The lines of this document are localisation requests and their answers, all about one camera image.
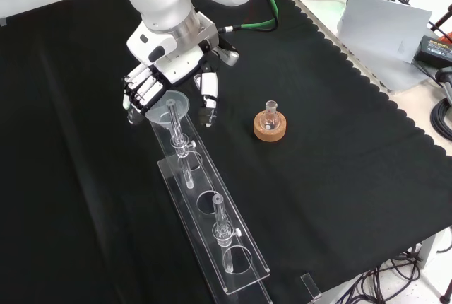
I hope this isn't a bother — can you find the small round-bottom glass flask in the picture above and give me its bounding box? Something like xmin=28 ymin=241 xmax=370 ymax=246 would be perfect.
xmin=260 ymin=100 xmax=282 ymax=131

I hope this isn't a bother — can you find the black cable bundle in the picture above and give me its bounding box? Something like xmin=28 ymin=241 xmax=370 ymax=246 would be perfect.
xmin=328 ymin=243 xmax=452 ymax=304

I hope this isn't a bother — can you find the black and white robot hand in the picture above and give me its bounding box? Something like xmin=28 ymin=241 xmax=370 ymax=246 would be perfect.
xmin=121 ymin=23 xmax=222 ymax=128

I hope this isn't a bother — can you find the cork ring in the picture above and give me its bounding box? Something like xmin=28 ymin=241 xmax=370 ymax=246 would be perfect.
xmin=253 ymin=110 xmax=287 ymax=143

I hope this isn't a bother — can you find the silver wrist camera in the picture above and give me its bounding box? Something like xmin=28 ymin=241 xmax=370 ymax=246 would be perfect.
xmin=217 ymin=45 xmax=241 ymax=67

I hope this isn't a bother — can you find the coiled black cable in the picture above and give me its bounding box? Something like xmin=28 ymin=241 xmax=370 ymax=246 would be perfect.
xmin=429 ymin=98 xmax=452 ymax=139

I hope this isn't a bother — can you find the white card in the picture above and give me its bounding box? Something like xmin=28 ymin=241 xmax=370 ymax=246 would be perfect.
xmin=338 ymin=0 xmax=433 ymax=64

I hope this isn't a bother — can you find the dark grey handle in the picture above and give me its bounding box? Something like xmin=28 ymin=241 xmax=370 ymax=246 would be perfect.
xmin=434 ymin=66 xmax=452 ymax=106

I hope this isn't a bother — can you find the translucent plastic funnel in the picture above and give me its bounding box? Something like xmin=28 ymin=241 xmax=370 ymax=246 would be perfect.
xmin=144 ymin=90 xmax=191 ymax=132

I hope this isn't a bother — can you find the black tripod leg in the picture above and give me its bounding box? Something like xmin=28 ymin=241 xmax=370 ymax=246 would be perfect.
xmin=428 ymin=1 xmax=452 ymax=36

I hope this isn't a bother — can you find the black cloth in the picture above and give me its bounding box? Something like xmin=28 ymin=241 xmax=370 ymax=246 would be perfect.
xmin=0 ymin=0 xmax=452 ymax=304

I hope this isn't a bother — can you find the black power adapter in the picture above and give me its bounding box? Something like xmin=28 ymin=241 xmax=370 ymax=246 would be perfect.
xmin=412 ymin=35 xmax=452 ymax=69

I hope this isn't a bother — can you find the clear acrylic funnel stand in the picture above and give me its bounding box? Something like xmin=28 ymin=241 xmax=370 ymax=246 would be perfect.
xmin=148 ymin=98 xmax=273 ymax=304

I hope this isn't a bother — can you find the clear cloth clip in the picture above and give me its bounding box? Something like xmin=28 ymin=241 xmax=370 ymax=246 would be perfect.
xmin=299 ymin=273 xmax=323 ymax=301

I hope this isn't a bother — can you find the green cable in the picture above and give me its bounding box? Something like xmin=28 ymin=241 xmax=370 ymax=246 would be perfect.
xmin=217 ymin=0 xmax=280 ymax=35

